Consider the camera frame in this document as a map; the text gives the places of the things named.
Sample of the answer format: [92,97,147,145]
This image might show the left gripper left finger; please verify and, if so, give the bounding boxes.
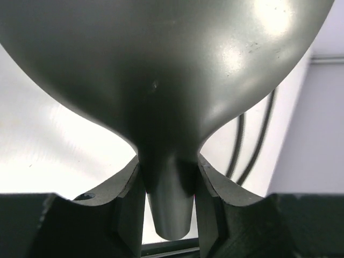
[1,158,145,257]

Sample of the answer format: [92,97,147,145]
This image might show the grey shower head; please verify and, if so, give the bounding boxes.
[1,1,333,240]

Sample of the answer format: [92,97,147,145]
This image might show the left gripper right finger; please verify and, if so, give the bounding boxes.
[195,156,343,257]

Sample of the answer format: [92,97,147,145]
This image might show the dark grey shower hose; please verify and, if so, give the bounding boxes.
[225,87,279,185]

